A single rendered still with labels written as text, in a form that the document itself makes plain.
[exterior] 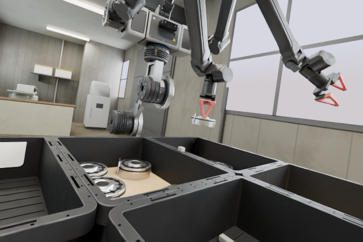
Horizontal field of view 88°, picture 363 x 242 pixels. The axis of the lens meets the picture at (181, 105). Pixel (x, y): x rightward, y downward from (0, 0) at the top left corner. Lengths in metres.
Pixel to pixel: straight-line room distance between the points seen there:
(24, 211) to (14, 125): 4.82
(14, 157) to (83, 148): 0.15
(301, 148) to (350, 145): 0.36
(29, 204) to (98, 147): 0.23
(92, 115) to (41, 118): 1.67
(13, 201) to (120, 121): 0.98
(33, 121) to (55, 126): 0.44
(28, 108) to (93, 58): 3.32
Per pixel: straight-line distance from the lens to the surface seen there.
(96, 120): 6.45
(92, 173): 0.55
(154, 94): 0.99
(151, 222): 0.29
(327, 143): 2.05
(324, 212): 0.40
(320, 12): 2.35
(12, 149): 0.61
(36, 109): 5.19
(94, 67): 7.69
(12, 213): 0.49
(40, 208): 0.49
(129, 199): 0.28
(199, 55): 0.71
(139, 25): 1.02
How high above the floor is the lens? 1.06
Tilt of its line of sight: 1 degrees up
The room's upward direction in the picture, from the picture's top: 8 degrees clockwise
